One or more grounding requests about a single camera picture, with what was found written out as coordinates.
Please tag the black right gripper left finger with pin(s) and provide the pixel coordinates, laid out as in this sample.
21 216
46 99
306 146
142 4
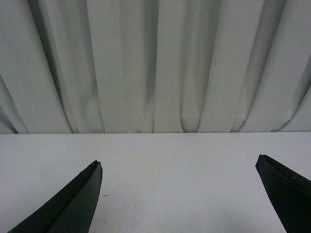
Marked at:
71 210

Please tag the grey pleated curtain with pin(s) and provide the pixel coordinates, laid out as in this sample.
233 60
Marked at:
155 66

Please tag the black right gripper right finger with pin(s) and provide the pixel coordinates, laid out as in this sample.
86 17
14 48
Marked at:
288 192

